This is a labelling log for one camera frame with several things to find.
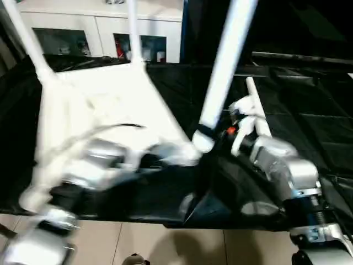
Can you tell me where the white cabinet with glass doors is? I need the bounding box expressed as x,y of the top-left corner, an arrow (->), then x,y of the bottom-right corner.
14,0 -> 184,62

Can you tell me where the white plastic table leg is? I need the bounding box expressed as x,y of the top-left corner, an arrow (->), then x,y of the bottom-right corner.
2,0 -> 58,83
127,0 -> 146,68
192,0 -> 259,154
245,76 -> 273,139

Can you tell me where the dark metal rail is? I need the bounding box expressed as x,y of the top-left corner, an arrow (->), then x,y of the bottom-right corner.
251,51 -> 353,66

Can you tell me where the black mat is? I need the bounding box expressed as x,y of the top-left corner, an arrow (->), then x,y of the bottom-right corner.
0,54 -> 353,230

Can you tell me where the red bottle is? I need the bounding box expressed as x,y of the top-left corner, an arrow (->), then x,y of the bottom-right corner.
115,40 -> 125,59

